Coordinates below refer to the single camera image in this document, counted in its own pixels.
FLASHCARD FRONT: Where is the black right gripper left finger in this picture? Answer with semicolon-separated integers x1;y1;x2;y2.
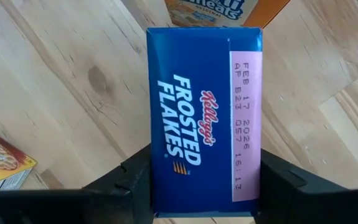
0;143;154;224

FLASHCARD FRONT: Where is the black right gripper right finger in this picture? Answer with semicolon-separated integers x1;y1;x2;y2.
255;149;358;224

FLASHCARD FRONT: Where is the blue Frosted Flakes cereal box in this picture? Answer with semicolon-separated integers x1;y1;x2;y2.
146;27;263;218

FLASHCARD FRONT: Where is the orange Mini Wheats cereal box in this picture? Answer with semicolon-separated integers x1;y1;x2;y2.
164;0;291;29

